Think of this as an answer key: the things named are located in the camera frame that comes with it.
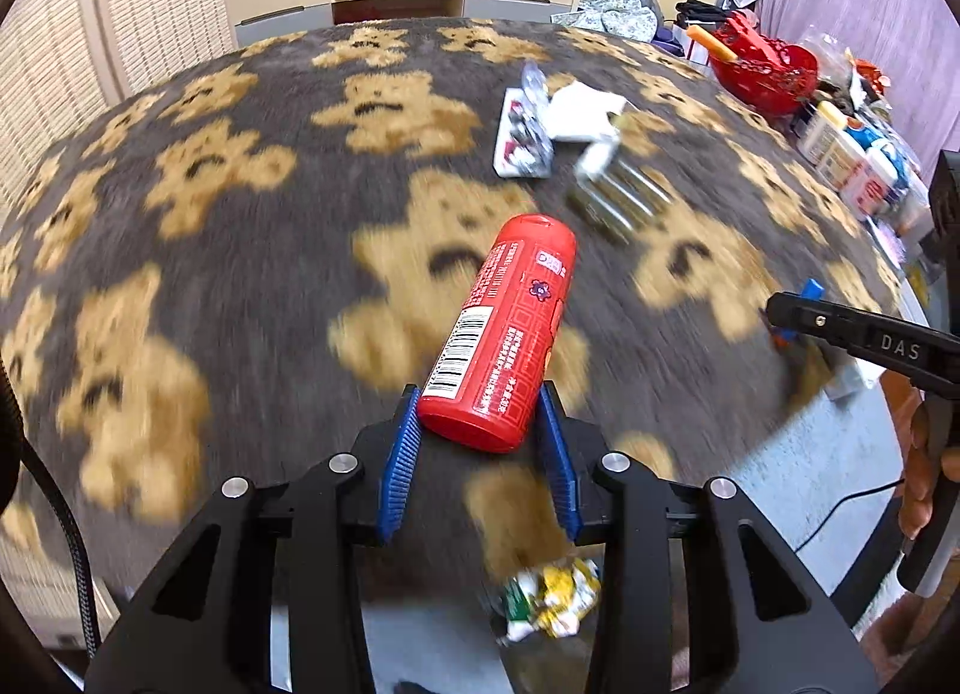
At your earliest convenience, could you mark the black braided cable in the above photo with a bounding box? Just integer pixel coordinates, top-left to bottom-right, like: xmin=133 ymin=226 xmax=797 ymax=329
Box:
xmin=0 ymin=356 xmax=102 ymax=657

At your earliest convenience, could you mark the teddy bear print blanket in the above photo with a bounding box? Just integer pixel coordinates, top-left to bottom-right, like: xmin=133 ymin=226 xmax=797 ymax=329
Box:
xmin=0 ymin=17 xmax=905 ymax=590

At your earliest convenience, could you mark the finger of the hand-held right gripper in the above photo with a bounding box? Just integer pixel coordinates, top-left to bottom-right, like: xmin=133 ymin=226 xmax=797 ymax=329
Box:
xmin=763 ymin=279 xmax=960 ymax=384

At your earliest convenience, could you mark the small white bottle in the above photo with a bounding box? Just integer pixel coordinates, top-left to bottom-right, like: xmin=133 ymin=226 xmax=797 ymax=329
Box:
xmin=821 ymin=131 xmax=871 ymax=189

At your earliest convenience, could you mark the blue snack bag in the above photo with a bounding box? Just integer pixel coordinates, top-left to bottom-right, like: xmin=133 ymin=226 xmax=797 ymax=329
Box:
xmin=847 ymin=120 xmax=901 ymax=163

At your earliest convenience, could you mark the red plastic bottle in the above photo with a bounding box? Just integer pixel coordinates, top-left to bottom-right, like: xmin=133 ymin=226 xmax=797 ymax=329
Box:
xmin=416 ymin=212 xmax=578 ymax=455

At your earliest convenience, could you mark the pink label white bottle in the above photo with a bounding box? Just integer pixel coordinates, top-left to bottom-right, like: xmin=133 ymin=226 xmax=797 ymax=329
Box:
xmin=840 ymin=146 xmax=901 ymax=219

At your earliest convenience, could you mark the yellow cap white bottle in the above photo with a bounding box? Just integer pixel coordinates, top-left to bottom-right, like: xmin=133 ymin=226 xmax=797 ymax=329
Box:
xmin=796 ymin=100 xmax=848 ymax=166

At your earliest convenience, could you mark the orange stick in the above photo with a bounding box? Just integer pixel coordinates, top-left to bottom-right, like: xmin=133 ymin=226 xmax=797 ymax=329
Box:
xmin=688 ymin=26 xmax=740 ymax=63

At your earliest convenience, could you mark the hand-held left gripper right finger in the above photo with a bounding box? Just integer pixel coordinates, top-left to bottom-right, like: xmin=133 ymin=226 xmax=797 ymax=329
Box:
xmin=534 ymin=380 xmax=880 ymax=694

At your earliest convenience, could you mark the woven folding screen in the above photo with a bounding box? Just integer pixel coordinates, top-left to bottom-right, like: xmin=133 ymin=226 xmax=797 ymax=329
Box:
xmin=0 ymin=0 xmax=239 ymax=654

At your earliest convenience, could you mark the camouflage cloth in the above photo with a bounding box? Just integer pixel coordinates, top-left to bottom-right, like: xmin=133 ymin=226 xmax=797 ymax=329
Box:
xmin=551 ymin=0 xmax=665 ymax=39

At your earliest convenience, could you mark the black handbag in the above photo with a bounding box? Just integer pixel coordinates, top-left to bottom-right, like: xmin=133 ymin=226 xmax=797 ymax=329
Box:
xmin=675 ymin=0 xmax=732 ymax=28

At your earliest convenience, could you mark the silver blue blister pack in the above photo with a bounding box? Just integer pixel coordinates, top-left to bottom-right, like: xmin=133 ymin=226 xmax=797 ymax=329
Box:
xmin=493 ymin=62 xmax=557 ymax=179

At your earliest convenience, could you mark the yellow wrapper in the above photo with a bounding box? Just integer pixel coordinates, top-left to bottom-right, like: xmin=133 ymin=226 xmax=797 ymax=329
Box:
xmin=525 ymin=563 xmax=601 ymax=639

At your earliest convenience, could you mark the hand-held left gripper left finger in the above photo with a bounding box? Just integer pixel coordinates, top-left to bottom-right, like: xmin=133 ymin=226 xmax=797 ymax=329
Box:
xmin=84 ymin=385 xmax=425 ymax=694

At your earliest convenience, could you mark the thin black cable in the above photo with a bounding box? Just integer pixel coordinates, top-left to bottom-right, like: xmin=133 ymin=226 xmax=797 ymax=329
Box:
xmin=793 ymin=480 xmax=908 ymax=554

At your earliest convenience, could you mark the white crumpled paper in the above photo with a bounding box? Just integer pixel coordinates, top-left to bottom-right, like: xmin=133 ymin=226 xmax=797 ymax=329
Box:
xmin=546 ymin=82 xmax=629 ymax=144

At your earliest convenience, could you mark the clear plastic bag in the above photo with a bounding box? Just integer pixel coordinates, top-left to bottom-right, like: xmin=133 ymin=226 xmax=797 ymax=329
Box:
xmin=566 ymin=139 xmax=674 ymax=245

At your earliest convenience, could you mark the person's right hand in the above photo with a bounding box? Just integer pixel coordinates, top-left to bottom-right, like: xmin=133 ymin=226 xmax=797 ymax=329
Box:
xmin=898 ymin=398 xmax=960 ymax=541

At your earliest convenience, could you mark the red plastic basket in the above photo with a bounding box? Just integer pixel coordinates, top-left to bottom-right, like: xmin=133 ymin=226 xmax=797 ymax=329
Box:
xmin=709 ymin=11 xmax=820 ymax=114

